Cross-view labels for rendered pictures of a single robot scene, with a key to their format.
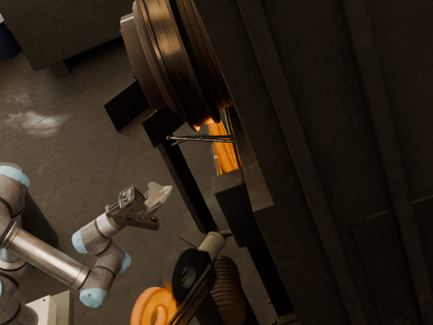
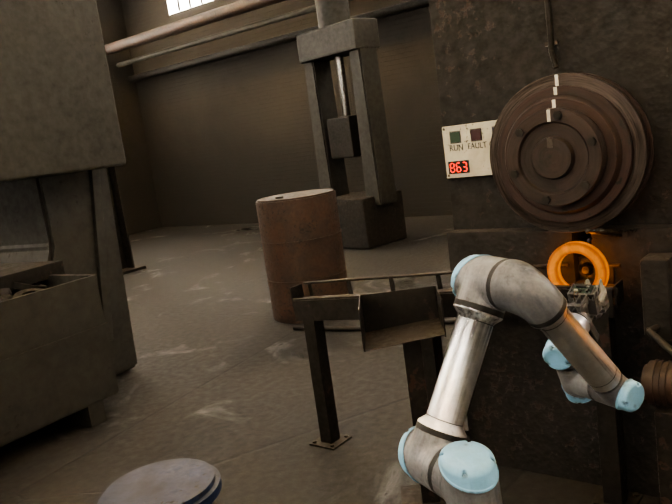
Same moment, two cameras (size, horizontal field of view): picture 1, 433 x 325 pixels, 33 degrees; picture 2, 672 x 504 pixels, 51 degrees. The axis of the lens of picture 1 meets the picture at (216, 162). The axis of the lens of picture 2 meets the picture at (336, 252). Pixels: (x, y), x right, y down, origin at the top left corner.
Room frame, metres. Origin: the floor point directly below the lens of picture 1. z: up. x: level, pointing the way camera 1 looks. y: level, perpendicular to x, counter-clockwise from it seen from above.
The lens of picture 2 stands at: (1.34, 2.14, 1.27)
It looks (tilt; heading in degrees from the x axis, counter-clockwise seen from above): 9 degrees down; 302
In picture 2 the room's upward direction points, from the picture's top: 8 degrees counter-clockwise
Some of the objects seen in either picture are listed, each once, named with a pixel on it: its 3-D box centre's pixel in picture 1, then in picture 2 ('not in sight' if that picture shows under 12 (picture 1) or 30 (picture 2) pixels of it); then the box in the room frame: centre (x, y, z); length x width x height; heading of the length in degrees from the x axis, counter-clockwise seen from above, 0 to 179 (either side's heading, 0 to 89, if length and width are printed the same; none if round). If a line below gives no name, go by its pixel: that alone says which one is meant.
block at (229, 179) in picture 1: (241, 208); (660, 295); (1.60, -0.01, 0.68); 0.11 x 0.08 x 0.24; 83
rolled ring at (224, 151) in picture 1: (222, 144); (577, 271); (1.83, -0.04, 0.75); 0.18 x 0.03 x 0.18; 172
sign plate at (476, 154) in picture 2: not in sight; (478, 149); (2.16, -0.18, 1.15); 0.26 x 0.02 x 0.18; 173
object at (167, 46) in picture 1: (178, 49); (566, 153); (1.83, -0.03, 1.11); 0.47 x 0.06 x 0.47; 173
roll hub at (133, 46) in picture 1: (145, 61); (554, 157); (1.85, 0.07, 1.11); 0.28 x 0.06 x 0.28; 173
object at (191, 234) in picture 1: (176, 167); (411, 401); (2.36, 0.16, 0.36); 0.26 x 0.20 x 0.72; 28
